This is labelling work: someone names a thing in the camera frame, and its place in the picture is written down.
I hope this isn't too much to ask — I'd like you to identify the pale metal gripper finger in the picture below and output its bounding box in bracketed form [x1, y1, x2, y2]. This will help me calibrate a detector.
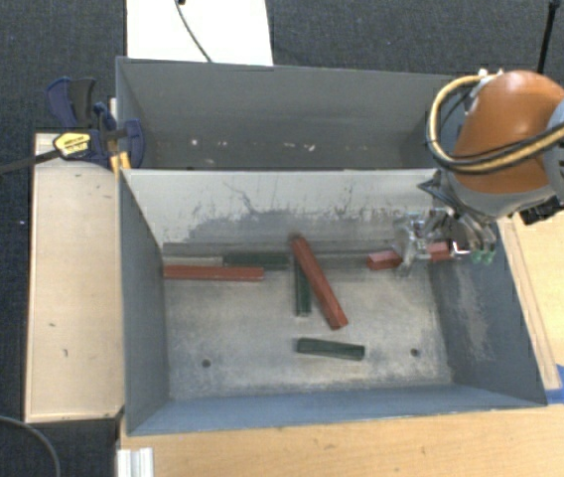
[392, 215, 418, 248]
[398, 240, 430, 277]

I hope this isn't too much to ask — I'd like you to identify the red-brown block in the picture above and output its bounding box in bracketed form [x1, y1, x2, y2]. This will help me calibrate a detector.
[366, 242, 450, 272]
[163, 263, 266, 283]
[288, 236, 350, 331]

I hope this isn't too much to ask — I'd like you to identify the dark green flat block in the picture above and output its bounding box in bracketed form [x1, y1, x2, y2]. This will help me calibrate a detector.
[295, 337, 366, 363]
[294, 259, 314, 318]
[221, 250, 292, 271]

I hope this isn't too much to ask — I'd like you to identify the grey metal bin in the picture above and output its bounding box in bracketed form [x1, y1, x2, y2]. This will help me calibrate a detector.
[114, 56, 549, 438]

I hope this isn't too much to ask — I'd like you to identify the pale wood board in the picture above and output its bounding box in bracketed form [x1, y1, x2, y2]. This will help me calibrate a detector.
[24, 132, 126, 424]

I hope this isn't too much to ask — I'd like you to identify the black cylinder on white bracket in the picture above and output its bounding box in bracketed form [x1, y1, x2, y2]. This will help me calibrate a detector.
[517, 196, 564, 227]

